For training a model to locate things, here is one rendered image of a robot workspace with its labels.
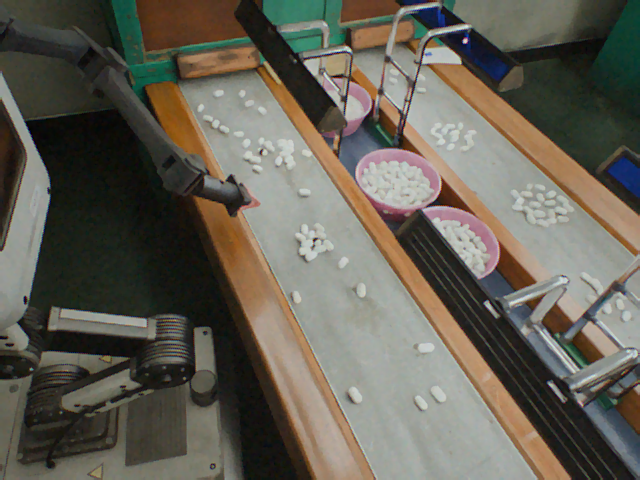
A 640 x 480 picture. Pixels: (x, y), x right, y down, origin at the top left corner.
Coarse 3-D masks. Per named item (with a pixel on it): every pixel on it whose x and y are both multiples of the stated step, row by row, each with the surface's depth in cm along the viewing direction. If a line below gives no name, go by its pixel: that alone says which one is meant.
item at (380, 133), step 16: (400, 16) 148; (432, 32) 139; (448, 32) 141; (384, 64) 160; (416, 64) 145; (384, 80) 164; (416, 80) 149; (384, 96) 166; (400, 112) 160; (368, 128) 180; (384, 128) 175; (400, 128) 163; (384, 144) 174
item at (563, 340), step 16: (624, 272) 102; (608, 288) 107; (624, 288) 104; (592, 304) 112; (576, 320) 118; (592, 320) 113; (560, 336) 124; (608, 336) 111; (576, 352) 122; (624, 384) 110; (608, 400) 115
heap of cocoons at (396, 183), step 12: (372, 168) 157; (384, 168) 158; (396, 168) 157; (408, 168) 159; (372, 180) 153; (384, 180) 156; (396, 180) 154; (408, 180) 155; (420, 180) 156; (372, 192) 150; (384, 192) 151; (396, 192) 150; (408, 192) 151; (420, 192) 151; (432, 192) 152; (396, 204) 147; (408, 204) 147
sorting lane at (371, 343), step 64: (256, 128) 165; (256, 192) 145; (320, 192) 148; (320, 256) 132; (320, 320) 119; (384, 320) 120; (384, 384) 109; (448, 384) 111; (384, 448) 100; (448, 448) 101; (512, 448) 103
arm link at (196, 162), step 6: (186, 156) 110; (192, 156) 120; (198, 156) 121; (186, 162) 109; (192, 162) 110; (198, 162) 114; (204, 162) 122; (198, 168) 111; (204, 168) 114; (204, 174) 113; (198, 180) 113; (192, 186) 113; (174, 192) 112; (186, 192) 114
